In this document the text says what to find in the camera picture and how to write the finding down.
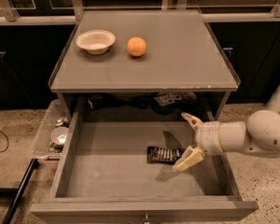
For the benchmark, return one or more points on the white paper bowl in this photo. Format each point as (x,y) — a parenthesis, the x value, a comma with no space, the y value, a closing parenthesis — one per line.
(96,42)

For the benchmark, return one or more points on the black floor rail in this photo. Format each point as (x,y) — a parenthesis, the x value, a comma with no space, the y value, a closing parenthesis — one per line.
(19,191)

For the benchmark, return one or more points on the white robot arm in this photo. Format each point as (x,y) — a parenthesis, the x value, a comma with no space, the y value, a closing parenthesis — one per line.
(258,136)

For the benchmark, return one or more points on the small white cup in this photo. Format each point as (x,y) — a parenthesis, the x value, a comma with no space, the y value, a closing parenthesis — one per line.
(59,135)

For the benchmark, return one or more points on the orange fruit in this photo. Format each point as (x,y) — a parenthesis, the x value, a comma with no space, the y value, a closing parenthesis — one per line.
(136,46)

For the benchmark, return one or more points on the black rxbar chocolate wrapper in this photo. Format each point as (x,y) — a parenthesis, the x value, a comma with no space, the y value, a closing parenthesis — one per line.
(163,155)

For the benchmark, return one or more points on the clear plastic storage bin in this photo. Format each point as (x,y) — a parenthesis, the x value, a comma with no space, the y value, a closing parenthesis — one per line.
(44,148)

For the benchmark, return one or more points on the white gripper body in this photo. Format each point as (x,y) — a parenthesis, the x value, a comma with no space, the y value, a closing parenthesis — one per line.
(208,136)

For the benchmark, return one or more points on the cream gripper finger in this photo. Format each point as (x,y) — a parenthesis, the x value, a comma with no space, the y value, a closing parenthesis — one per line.
(193,121)
(190,157)

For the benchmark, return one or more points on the grey wooden cabinet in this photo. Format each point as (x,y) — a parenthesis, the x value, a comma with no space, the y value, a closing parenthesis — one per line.
(182,55)

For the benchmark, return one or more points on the open grey top drawer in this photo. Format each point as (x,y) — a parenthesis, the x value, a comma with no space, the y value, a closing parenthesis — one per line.
(103,174)

